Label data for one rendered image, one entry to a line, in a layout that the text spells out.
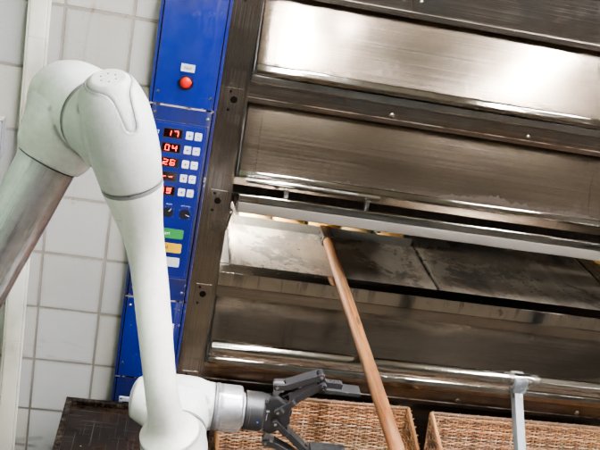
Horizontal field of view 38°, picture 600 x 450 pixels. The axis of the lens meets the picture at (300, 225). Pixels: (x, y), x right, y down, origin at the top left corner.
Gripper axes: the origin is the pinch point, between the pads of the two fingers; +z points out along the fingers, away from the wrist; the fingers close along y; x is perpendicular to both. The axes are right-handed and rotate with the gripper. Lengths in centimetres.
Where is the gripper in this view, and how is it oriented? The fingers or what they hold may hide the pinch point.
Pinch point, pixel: (345, 420)
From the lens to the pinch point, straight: 173.5
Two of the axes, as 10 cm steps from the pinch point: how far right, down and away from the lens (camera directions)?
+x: 1.0, 3.6, -9.3
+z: 9.8, 1.4, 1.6
